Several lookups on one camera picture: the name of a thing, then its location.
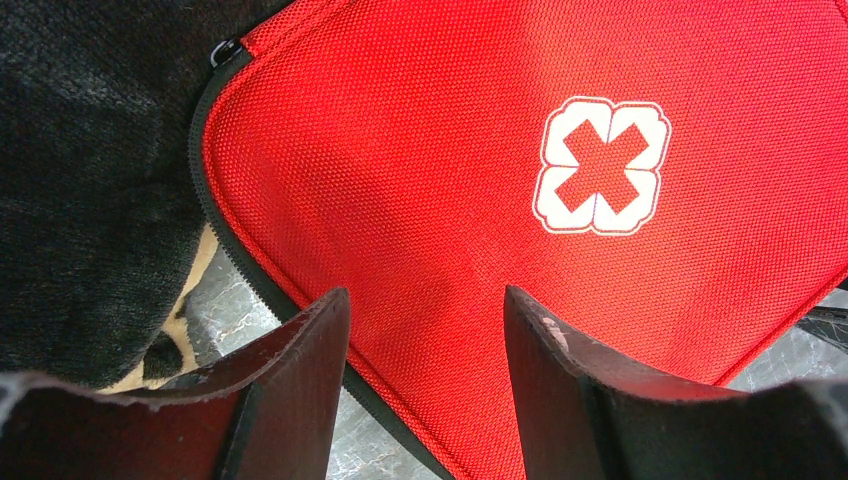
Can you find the black pillow with gold flowers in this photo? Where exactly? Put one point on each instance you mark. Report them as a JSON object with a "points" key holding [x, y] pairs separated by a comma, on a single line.
{"points": [[102, 235]]}

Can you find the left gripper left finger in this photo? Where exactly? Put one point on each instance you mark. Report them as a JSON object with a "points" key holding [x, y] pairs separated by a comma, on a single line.
{"points": [[287, 385]]}

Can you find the red medicine kit case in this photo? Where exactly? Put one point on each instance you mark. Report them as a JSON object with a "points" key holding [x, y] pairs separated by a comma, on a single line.
{"points": [[670, 177]]}

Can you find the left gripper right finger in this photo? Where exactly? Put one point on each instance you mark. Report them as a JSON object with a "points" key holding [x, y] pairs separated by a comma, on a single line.
{"points": [[587, 411]]}

